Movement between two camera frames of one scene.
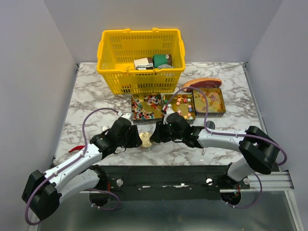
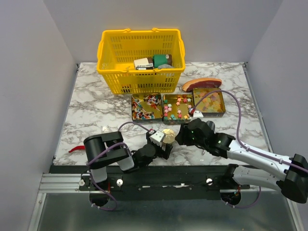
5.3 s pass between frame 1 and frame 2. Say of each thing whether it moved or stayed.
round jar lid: moved
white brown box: stayed
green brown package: stayed
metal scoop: stayed
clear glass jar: moved
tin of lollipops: stayed
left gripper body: moved
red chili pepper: stayed
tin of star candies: stayed
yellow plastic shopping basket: stayed
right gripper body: moved
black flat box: stayed
